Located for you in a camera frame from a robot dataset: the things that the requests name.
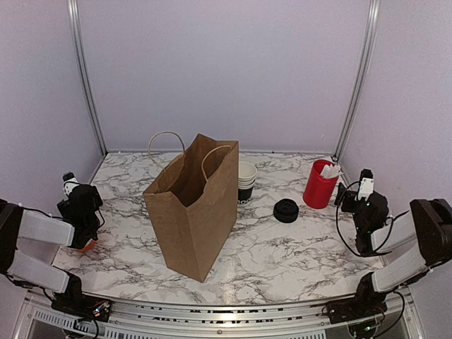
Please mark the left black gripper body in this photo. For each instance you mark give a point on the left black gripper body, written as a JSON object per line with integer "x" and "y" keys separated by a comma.
{"x": 63, "y": 207}

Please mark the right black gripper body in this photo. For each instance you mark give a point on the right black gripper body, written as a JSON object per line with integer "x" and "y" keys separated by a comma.
{"x": 349, "y": 195}

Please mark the brown paper bag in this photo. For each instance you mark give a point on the brown paper bag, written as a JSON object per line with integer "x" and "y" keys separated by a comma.
{"x": 192, "y": 205}

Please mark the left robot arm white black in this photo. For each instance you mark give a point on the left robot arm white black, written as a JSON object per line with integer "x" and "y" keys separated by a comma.
{"x": 30, "y": 237}

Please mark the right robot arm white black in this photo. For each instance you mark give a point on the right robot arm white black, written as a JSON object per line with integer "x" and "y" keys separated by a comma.
{"x": 426, "y": 226}

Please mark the orange white bowl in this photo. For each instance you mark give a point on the orange white bowl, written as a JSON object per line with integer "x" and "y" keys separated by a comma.
{"x": 89, "y": 246}

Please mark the red cylindrical container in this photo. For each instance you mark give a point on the red cylindrical container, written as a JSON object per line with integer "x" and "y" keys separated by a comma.
{"x": 319, "y": 190}

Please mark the white sugar packets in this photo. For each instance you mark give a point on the white sugar packets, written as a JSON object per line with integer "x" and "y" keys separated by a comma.
{"x": 331, "y": 171}

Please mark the stack of black cup lids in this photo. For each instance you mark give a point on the stack of black cup lids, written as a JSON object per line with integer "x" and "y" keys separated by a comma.
{"x": 286, "y": 210}

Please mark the stack of black paper cups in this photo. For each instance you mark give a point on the stack of black paper cups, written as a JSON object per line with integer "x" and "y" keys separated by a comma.
{"x": 246, "y": 180}

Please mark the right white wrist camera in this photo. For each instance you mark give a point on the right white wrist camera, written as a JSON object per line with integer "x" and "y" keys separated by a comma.
{"x": 366, "y": 185}

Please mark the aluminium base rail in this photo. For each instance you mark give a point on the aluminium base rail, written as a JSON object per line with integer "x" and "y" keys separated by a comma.
{"x": 136, "y": 319}

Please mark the left aluminium frame post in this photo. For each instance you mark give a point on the left aluminium frame post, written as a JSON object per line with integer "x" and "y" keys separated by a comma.
{"x": 75, "y": 23}

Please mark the aluminium frame post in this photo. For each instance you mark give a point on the aluminium frame post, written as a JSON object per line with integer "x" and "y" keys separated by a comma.
{"x": 362, "y": 71}
{"x": 75, "y": 23}

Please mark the right aluminium frame post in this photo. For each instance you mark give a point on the right aluminium frame post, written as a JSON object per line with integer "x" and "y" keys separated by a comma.
{"x": 362, "y": 71}

